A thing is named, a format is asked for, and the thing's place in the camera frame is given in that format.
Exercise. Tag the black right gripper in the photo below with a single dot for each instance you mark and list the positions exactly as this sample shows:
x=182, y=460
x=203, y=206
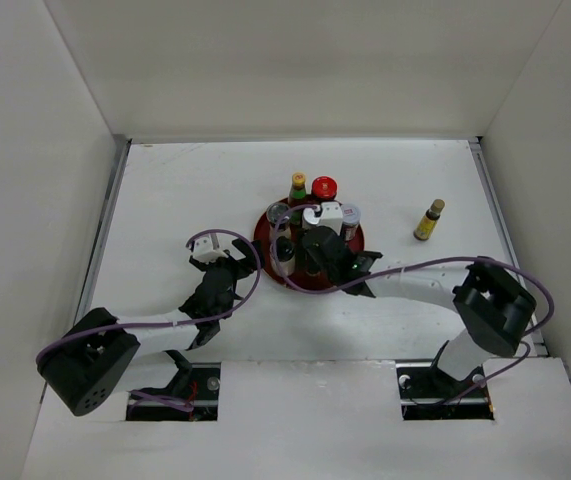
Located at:
x=303, y=247

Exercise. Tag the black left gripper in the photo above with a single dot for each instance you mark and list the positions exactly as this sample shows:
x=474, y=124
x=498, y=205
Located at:
x=249, y=253

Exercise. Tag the small dark pepper bottle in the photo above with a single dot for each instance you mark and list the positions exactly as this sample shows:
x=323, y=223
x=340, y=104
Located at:
x=312, y=268

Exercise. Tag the white tall canister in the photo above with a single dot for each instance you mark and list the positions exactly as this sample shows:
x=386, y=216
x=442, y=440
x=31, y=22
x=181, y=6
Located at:
x=311, y=216

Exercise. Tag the glass shaker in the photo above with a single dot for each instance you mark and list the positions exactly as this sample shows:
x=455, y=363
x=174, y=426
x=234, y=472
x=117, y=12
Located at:
x=278, y=220
x=283, y=260

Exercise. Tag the grey lid spice jar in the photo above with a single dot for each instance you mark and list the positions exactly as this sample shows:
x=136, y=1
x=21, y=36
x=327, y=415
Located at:
x=350, y=221

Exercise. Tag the green label sauce bottle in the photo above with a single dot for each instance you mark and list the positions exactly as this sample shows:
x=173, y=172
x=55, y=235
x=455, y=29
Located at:
x=297, y=196

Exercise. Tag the red lid sauce jar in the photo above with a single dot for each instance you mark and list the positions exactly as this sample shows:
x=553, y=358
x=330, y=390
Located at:
x=323, y=189

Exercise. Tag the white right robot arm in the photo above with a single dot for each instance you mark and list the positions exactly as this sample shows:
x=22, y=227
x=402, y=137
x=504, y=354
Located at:
x=494, y=307

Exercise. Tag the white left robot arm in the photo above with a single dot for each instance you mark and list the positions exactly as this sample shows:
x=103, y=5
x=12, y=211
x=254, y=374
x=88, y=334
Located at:
x=102, y=353

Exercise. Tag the red round tray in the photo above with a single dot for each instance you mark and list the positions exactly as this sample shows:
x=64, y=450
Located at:
x=299, y=280

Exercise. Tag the yellow label oil bottle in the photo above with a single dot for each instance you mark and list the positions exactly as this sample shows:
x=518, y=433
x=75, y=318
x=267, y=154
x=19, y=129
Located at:
x=428, y=222

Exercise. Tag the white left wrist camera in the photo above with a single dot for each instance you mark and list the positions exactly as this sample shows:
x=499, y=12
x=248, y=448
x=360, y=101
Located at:
x=206, y=249

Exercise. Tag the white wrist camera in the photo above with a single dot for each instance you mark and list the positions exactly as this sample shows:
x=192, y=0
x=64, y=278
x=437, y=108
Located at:
x=328, y=214
x=206, y=249

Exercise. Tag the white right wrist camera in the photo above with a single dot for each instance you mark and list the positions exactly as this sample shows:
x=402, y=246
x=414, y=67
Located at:
x=328, y=214

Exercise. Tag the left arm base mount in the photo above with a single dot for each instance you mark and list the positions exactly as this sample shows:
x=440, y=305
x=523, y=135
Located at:
x=188, y=392

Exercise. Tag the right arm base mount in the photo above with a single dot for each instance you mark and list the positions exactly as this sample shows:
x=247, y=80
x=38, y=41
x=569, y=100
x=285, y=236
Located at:
x=429, y=395

